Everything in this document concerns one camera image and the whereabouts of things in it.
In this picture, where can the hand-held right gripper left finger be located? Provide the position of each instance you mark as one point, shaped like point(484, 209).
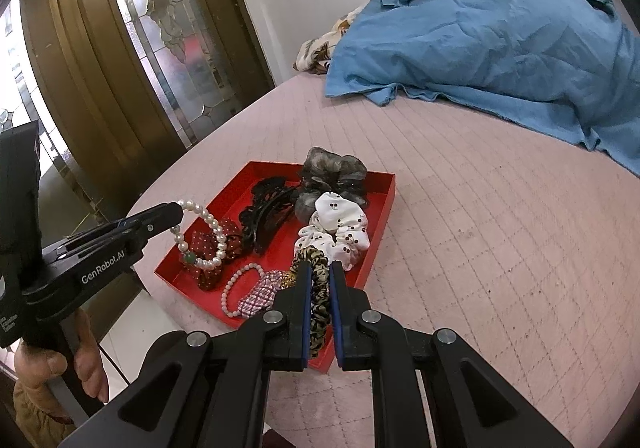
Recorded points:
point(305, 313)

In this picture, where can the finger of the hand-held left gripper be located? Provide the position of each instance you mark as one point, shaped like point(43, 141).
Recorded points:
point(100, 268)

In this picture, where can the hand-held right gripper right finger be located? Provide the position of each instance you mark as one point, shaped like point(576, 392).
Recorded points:
point(339, 318)

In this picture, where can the leopard print scrunchie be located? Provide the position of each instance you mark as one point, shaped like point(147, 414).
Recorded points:
point(320, 313)

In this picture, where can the red checked scrunchie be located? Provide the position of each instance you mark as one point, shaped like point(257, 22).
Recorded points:
point(255, 298)

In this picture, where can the white dotted scrunchie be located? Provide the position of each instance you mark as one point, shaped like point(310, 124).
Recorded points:
point(340, 228)

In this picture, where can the black hair claw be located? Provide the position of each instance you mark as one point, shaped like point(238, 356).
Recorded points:
point(265, 218)

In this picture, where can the red polka dot scrunchie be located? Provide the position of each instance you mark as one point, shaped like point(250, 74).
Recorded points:
point(207, 243)

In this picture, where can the red tray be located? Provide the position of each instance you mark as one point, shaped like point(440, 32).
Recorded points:
point(225, 193)

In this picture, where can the person's left hand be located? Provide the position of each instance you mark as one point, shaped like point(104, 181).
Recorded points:
point(90, 363)

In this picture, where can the grey scrunchie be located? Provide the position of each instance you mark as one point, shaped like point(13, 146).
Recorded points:
point(330, 168)

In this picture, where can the pink quilted bed cover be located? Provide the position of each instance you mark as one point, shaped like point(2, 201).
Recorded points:
point(475, 253)

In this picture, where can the wooden stained glass door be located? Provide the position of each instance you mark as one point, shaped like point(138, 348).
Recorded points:
point(100, 53)

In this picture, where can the floral cloth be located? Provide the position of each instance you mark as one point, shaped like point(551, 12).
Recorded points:
point(315, 53)

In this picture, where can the blue cloth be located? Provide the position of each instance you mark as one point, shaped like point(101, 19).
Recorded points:
point(500, 38)

